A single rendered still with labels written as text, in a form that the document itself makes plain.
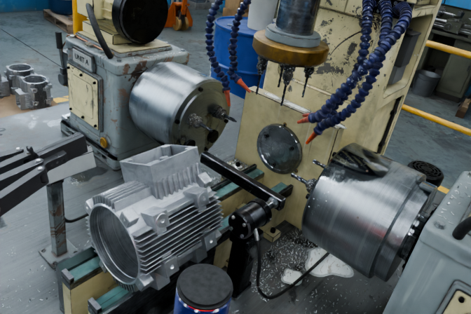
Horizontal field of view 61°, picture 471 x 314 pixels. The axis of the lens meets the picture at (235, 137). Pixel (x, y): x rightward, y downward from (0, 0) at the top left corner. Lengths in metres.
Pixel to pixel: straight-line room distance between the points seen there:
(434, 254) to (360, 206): 0.15
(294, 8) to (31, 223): 0.84
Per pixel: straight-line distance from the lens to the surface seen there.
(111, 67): 1.21
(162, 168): 0.75
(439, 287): 0.81
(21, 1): 6.69
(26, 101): 3.26
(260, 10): 3.10
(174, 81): 1.12
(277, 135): 1.12
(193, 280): 0.45
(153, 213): 0.71
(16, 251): 1.11
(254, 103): 1.15
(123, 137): 1.29
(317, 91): 1.17
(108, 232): 0.86
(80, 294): 0.89
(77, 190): 1.27
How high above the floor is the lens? 1.55
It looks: 28 degrees down
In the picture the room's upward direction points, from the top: 10 degrees clockwise
